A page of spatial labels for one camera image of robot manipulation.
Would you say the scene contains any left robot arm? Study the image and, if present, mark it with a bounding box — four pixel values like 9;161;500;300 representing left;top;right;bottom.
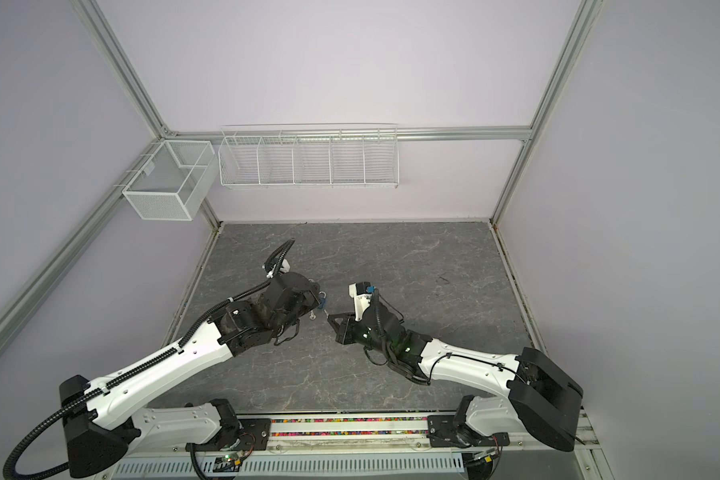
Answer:
2;272;320;479

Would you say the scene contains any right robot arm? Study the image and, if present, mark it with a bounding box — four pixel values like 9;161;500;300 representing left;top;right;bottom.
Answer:
327;292;583;452

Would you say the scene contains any white mesh box basket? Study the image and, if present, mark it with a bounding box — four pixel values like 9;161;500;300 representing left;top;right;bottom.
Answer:
123;140;218;221

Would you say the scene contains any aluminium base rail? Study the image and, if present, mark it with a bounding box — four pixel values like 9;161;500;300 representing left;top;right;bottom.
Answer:
128;403;599;464

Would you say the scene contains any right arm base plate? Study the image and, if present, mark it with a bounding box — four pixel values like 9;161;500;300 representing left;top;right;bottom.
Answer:
427;415;510;449

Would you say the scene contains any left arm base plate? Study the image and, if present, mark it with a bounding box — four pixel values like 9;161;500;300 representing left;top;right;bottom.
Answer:
214;417;272;452

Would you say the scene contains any white vented cable duct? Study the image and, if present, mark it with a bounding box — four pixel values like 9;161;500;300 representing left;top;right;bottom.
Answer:
105;452;466;479

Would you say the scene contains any white wire shelf basket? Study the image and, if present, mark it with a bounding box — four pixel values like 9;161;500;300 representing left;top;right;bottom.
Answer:
218;123;400;189

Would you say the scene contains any aluminium frame profile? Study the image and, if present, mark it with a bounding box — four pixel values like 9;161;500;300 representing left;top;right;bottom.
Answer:
0;1;603;357

